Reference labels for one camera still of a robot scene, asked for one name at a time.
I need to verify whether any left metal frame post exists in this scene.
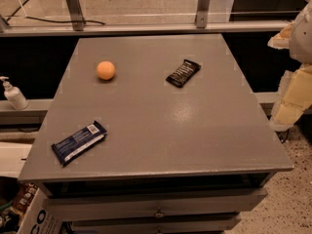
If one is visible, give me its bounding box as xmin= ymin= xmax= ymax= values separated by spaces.
xmin=65 ymin=0 xmax=85 ymax=31

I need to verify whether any right metal frame post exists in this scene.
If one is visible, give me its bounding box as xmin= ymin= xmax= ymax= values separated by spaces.
xmin=195 ymin=0 xmax=211 ymax=28

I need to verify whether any orange ball fruit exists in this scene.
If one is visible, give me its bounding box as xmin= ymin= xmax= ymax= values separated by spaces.
xmin=97 ymin=61 xmax=116 ymax=80

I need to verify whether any black cable at right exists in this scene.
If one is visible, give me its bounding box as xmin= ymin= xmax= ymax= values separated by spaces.
xmin=280 ymin=129 xmax=291 ymax=144

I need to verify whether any black snack bar wrapper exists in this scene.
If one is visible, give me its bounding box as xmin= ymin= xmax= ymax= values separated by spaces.
xmin=166 ymin=59 xmax=201 ymax=88

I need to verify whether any blue rxbar blueberry wrapper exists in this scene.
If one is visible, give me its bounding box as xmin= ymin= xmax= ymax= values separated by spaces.
xmin=52 ymin=121 xmax=107 ymax=167

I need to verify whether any white cardboard box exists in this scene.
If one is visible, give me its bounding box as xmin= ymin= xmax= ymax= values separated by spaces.
xmin=18 ymin=189 xmax=61 ymax=234

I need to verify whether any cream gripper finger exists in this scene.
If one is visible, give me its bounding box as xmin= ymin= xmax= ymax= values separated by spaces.
xmin=269 ymin=63 xmax=312 ymax=132
xmin=267 ymin=21 xmax=294 ymax=50

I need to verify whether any grey drawer cabinet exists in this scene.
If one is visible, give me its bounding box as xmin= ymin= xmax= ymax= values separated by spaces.
xmin=20 ymin=35 xmax=293 ymax=234

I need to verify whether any black cable on floor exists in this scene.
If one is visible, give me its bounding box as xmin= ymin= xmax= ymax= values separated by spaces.
xmin=5 ymin=0 xmax=107 ymax=26

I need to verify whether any horizontal metal frame rail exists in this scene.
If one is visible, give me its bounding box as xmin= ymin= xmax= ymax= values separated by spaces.
xmin=0 ymin=20 xmax=289 ymax=37

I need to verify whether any snack bag in box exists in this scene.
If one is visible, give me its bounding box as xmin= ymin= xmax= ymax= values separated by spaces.
xmin=10 ymin=183 xmax=38 ymax=215

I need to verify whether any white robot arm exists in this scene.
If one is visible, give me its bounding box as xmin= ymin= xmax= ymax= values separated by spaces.
xmin=268 ymin=1 xmax=312 ymax=132

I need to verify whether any white pump lotion bottle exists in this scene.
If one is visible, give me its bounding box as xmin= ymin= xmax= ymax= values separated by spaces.
xmin=0 ymin=76 xmax=28 ymax=110

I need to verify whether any metal frame post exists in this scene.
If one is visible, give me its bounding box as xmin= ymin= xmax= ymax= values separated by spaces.
xmin=65 ymin=0 xmax=85 ymax=31
xmin=195 ymin=0 xmax=211 ymax=28

